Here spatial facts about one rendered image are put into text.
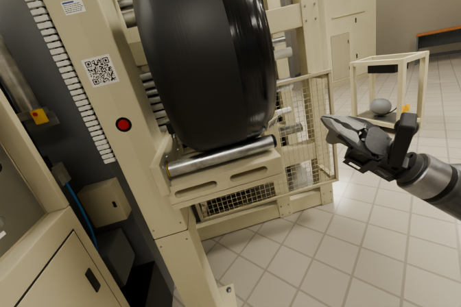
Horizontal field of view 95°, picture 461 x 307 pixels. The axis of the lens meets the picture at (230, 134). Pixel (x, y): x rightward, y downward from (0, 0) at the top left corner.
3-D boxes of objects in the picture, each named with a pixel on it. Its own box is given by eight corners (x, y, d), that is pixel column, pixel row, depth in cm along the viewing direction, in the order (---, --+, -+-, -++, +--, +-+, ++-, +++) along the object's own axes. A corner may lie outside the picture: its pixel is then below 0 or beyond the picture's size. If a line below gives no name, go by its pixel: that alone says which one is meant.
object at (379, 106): (400, 137, 222) (403, 58, 195) (351, 125, 276) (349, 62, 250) (423, 127, 230) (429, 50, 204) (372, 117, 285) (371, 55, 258)
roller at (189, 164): (162, 169, 62) (164, 160, 65) (168, 181, 64) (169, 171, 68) (276, 137, 64) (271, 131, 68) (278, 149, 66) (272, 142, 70)
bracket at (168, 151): (160, 197, 61) (148, 168, 57) (174, 146, 98) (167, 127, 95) (172, 194, 61) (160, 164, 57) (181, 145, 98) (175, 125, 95)
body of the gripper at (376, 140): (339, 161, 51) (389, 190, 48) (361, 144, 44) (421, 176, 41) (348, 139, 55) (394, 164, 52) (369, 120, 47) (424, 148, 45)
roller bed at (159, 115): (149, 137, 106) (125, 77, 96) (154, 129, 119) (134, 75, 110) (187, 127, 107) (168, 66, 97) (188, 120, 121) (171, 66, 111)
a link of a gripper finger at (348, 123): (313, 127, 53) (347, 146, 51) (324, 114, 48) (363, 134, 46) (317, 120, 55) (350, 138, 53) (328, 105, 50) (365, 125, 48)
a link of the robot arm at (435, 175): (451, 191, 39) (453, 153, 44) (423, 177, 40) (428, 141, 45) (411, 203, 46) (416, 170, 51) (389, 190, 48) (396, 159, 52)
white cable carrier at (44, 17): (104, 164, 68) (22, -5, 52) (110, 157, 72) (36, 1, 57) (119, 160, 68) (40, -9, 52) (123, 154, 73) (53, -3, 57)
